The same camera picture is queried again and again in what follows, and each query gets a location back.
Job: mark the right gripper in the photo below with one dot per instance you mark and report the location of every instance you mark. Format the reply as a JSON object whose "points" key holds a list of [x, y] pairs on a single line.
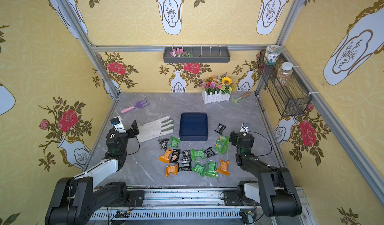
{"points": [[235, 138]]}

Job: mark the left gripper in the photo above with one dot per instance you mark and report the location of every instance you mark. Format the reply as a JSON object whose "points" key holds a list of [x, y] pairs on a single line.
{"points": [[131, 130]]}

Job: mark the green packet cluster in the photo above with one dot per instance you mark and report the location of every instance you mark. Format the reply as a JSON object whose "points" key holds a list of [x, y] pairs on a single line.
{"points": [[221, 147]]}

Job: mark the dark blue storage box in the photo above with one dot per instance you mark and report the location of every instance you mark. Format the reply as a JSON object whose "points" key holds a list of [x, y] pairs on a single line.
{"points": [[194, 127]]}

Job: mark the green cookie packet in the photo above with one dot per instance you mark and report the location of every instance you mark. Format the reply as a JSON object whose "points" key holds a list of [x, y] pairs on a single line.
{"points": [[197, 154], [174, 142]]}

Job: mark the orange cookie packet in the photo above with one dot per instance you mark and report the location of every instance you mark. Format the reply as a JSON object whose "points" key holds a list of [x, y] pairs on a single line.
{"points": [[165, 158]]}

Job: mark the green packet front row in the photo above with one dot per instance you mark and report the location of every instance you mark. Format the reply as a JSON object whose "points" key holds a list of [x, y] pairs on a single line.
{"points": [[200, 169]]}

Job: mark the black cookie packet with picture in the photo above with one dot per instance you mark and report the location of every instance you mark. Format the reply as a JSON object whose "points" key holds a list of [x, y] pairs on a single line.
{"points": [[175, 156]]}

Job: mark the black packet with barcode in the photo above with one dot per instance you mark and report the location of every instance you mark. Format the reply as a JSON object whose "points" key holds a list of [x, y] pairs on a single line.
{"points": [[185, 167]]}

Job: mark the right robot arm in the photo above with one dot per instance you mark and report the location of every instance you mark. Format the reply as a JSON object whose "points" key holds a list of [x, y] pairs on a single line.
{"points": [[277, 193]]}

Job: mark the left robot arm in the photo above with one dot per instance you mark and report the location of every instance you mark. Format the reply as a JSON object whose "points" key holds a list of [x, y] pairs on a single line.
{"points": [[75, 199]]}

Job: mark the pink purple toy rake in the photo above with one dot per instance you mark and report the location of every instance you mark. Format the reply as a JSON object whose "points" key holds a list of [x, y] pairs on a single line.
{"points": [[140, 104]]}

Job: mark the white green garden glove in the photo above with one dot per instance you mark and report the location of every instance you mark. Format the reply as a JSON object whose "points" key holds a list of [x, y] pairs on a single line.
{"points": [[155, 129]]}

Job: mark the green toy shovel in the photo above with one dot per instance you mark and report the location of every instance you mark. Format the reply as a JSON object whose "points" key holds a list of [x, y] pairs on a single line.
{"points": [[236, 101]]}

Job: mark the flowers in white fence planter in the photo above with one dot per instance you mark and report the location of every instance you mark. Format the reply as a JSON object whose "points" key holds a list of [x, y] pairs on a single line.
{"points": [[216, 89]]}

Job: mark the small circuit board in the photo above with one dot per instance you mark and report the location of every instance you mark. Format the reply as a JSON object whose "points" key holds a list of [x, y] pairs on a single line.
{"points": [[122, 214]]}

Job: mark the clear jar white lid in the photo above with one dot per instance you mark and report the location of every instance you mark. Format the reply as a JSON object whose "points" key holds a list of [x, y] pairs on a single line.
{"points": [[284, 73]]}

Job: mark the pink flowers on shelf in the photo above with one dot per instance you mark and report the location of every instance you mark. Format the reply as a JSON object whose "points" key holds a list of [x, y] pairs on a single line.
{"points": [[179, 52]]}

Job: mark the patterned jar white lid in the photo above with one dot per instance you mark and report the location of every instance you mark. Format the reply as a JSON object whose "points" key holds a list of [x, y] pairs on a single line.
{"points": [[272, 54]]}

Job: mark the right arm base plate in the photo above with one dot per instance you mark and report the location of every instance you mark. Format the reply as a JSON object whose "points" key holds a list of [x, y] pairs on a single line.
{"points": [[237, 198]]}

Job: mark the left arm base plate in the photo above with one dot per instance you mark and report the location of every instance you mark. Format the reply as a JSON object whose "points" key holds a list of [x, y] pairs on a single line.
{"points": [[134, 199]]}

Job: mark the black wire mesh basket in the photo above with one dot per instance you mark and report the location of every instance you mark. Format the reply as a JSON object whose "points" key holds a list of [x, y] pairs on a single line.
{"points": [[291, 99]]}

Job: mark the grey wall shelf tray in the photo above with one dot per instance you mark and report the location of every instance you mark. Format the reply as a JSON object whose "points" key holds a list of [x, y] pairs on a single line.
{"points": [[200, 54]]}

